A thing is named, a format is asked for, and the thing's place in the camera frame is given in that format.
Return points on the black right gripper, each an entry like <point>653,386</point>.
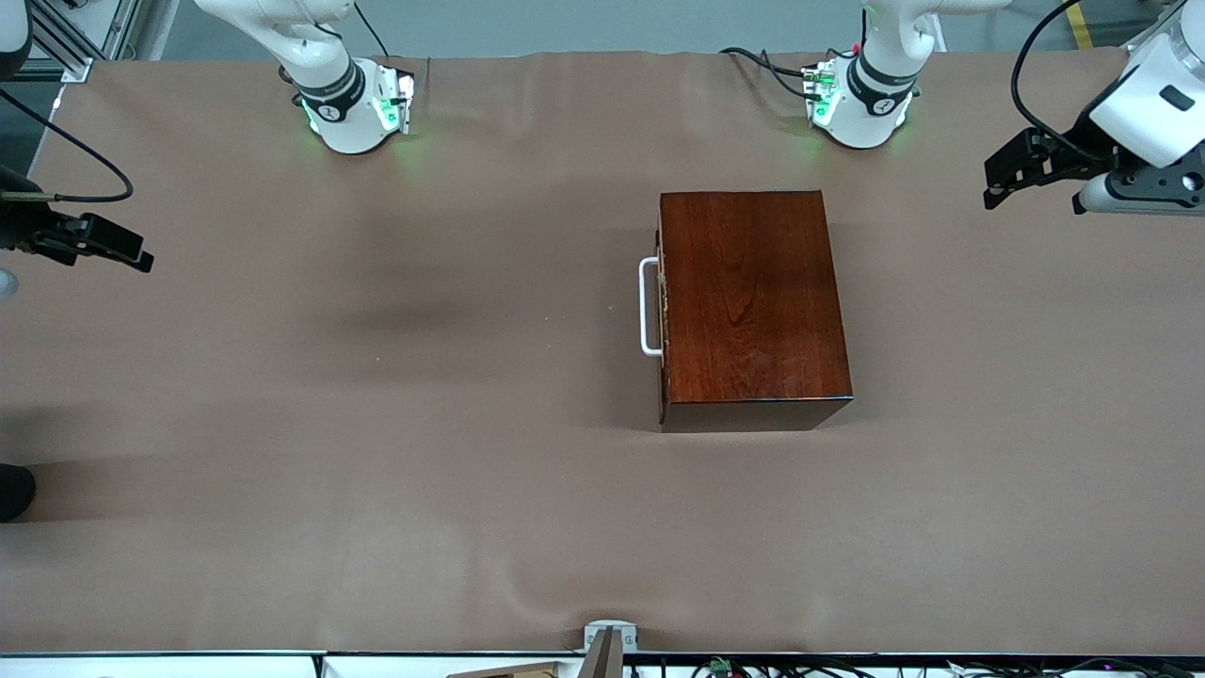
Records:
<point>19,227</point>

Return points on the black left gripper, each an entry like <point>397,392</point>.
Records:
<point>1083,153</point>

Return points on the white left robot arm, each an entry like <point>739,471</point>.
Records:
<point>871,113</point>

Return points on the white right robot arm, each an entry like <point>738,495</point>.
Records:
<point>344,127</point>

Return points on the yellow floor tape stripe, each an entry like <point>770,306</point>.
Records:
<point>1083,30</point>

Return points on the black round object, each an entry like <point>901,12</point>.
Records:
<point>14,494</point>

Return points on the dark wooden cabinet box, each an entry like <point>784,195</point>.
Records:
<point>772,358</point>

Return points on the brown table cloth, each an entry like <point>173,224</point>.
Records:
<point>377,518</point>

